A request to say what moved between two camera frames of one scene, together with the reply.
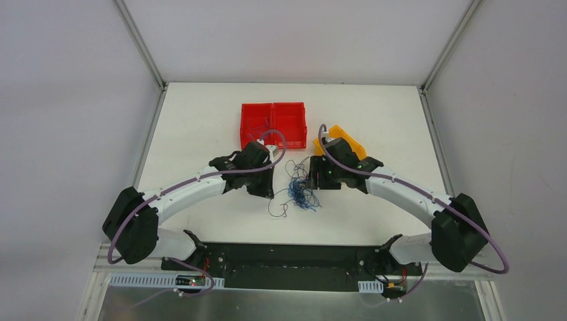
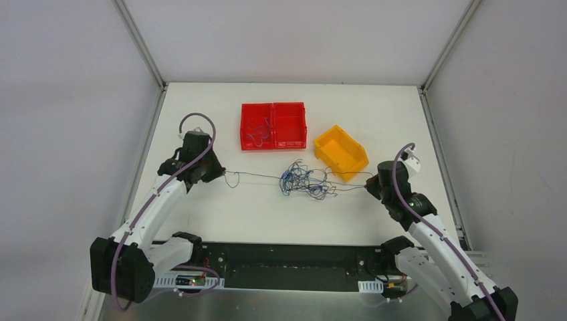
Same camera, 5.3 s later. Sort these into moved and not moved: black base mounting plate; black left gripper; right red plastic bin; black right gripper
Moved: black right gripper; black left gripper
Not moved: right red plastic bin; black base mounting plate
